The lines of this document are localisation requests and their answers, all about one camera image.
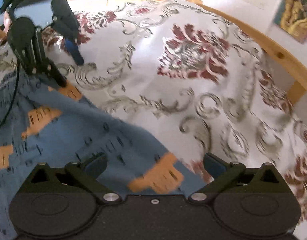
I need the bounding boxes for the wooden bed frame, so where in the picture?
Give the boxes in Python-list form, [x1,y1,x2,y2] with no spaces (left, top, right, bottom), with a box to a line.
[0,0,307,106]

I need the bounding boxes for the white floral bedspread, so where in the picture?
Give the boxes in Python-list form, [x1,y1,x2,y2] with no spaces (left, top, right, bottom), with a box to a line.
[0,0,307,239]

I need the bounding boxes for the yellow green wall poster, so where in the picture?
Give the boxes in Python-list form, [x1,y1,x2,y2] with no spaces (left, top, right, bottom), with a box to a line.
[274,0,307,43]

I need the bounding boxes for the person's hand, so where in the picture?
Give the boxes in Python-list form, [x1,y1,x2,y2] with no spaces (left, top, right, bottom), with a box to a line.
[4,12,12,33]

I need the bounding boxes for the blue orange patterned pants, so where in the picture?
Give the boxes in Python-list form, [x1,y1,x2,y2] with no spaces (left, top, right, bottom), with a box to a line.
[0,72,205,239]

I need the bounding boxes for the black cable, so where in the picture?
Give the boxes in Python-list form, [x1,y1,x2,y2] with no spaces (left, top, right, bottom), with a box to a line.
[0,62,21,133]

